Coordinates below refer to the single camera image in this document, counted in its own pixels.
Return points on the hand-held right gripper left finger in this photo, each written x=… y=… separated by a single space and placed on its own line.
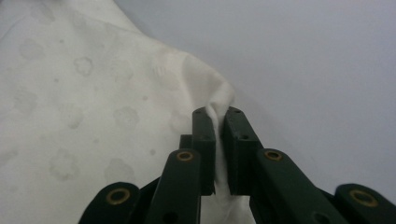
x=204 y=149

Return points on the white table cover board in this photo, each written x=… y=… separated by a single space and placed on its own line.
x=311 y=77

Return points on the white baby garment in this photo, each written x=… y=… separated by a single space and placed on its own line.
x=93 y=109

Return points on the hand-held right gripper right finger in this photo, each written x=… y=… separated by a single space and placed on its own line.
x=241 y=155

